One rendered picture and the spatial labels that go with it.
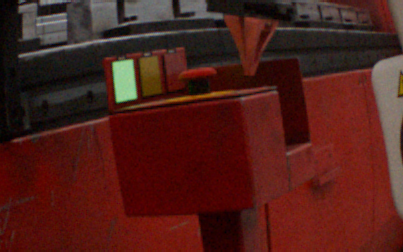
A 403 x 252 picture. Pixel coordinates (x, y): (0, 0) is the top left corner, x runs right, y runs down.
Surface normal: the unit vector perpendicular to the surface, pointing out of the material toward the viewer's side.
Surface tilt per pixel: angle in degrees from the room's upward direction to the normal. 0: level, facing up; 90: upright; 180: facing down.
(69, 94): 90
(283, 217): 90
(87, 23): 90
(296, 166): 90
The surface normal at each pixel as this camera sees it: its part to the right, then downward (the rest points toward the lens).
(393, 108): -0.66, 0.14
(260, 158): 0.89, -0.11
